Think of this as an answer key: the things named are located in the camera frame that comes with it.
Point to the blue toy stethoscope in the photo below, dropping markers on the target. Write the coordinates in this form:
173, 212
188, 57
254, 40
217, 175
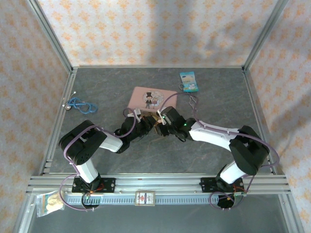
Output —
85, 106

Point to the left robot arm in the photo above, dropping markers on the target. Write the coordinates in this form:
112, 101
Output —
82, 145

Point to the aluminium mounting rail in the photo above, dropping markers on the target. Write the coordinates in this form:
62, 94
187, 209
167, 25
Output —
158, 180

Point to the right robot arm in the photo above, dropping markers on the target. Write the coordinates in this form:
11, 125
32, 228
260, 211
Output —
245, 150

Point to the blue snack packet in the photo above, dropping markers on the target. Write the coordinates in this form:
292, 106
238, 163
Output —
189, 81

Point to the pink cartoon couple box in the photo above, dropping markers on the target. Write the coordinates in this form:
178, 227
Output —
139, 97

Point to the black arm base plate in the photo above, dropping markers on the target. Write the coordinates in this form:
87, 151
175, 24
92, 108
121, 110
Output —
209, 185
107, 185

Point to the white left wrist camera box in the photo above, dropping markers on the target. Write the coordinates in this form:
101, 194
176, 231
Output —
135, 114

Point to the aluminium frame post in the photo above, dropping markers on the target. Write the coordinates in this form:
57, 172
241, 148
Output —
263, 36
52, 38

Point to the red and white label card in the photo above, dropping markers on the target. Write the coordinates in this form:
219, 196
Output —
145, 198

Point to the aluminium table edge rail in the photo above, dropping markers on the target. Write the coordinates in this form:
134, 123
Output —
62, 116
255, 106

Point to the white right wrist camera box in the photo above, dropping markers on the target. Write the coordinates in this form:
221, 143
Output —
162, 117

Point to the clear plastic snack bag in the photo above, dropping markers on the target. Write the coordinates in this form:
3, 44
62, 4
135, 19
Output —
48, 202

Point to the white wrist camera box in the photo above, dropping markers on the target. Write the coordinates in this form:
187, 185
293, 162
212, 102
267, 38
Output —
162, 117
135, 114

